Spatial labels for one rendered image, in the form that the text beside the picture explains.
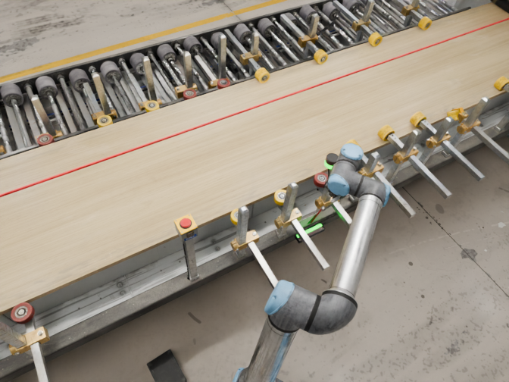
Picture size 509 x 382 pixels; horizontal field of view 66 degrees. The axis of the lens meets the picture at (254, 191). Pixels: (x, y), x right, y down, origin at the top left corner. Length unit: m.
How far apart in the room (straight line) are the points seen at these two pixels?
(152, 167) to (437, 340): 2.09
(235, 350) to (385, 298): 1.07
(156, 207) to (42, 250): 0.53
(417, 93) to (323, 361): 1.79
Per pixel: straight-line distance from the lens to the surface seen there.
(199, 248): 2.17
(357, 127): 2.44
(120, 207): 2.02
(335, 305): 1.26
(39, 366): 1.89
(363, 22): 3.18
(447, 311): 3.08
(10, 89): 2.86
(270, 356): 1.44
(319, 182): 2.11
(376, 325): 2.85
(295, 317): 1.24
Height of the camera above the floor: 2.57
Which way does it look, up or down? 55 degrees down
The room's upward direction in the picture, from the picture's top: 7 degrees clockwise
